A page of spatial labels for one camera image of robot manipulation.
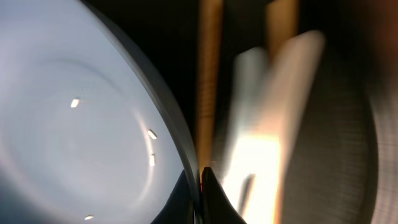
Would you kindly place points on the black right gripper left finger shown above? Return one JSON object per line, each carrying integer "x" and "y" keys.
{"x": 179, "y": 207}

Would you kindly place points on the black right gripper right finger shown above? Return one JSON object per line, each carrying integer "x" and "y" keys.
{"x": 215, "y": 206}

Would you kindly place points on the dark blue plate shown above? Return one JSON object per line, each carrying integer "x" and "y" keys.
{"x": 90, "y": 132}

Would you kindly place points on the round black serving tray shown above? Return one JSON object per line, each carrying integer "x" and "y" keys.
{"x": 343, "y": 167}

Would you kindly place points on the wooden chopstick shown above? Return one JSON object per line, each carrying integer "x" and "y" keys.
{"x": 209, "y": 36}
{"x": 281, "y": 24}

